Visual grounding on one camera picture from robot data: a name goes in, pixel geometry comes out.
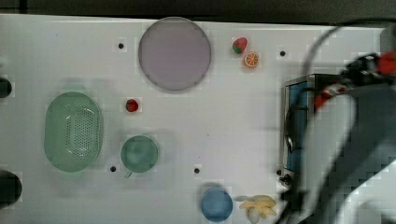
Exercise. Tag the small red strawberry toy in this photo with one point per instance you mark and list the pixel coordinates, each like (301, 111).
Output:
(131, 105)

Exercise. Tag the green oval colander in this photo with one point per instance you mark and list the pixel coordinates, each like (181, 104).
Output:
(73, 131)

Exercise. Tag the orange slice toy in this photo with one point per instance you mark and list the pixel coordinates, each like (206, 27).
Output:
(251, 59)

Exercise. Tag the green cup with handle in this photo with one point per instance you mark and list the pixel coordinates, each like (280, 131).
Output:
(139, 154)

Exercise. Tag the blue bowl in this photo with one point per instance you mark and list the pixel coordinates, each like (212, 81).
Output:
(216, 204)

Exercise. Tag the yellow peeled banana toy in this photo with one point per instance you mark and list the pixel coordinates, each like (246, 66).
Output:
(259, 207)

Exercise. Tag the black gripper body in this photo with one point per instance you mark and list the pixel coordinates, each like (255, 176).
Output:
(369, 69)

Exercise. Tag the black cylindrical cup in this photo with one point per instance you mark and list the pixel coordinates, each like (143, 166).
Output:
(5, 87)
(10, 188)

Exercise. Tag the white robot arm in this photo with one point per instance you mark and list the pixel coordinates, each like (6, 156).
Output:
(350, 139)

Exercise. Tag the grey round plate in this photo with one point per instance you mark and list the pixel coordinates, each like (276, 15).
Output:
(174, 54)

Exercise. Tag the large red plush strawberry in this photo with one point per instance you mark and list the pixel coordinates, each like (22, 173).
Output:
(239, 45)

